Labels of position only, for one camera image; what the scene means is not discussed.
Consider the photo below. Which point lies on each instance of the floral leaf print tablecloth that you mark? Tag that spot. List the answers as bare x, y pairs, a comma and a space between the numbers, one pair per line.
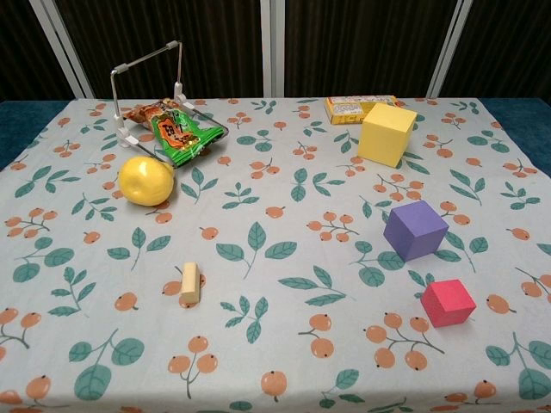
275, 266

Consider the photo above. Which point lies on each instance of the purple foam cube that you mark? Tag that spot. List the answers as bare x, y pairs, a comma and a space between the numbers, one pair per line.
413, 232

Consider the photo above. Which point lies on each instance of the yellow flat snack box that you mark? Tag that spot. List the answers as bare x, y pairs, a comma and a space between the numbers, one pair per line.
344, 109

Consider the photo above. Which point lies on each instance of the yellow lemon fruit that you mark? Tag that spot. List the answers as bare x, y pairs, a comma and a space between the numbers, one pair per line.
144, 180

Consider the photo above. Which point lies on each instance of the green orange snack bag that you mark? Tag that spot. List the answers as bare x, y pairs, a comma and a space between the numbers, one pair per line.
178, 133

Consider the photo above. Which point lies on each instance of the small red foam cube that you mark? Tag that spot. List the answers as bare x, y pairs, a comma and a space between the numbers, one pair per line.
447, 303

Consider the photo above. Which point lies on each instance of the small beige wooden block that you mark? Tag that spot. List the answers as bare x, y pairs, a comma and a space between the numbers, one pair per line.
190, 284

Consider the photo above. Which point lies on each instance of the large yellow foam cube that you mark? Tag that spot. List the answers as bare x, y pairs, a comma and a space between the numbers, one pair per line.
383, 137

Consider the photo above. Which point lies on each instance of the dark fabric partition panel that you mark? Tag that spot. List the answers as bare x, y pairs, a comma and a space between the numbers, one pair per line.
21, 51
357, 43
508, 47
172, 26

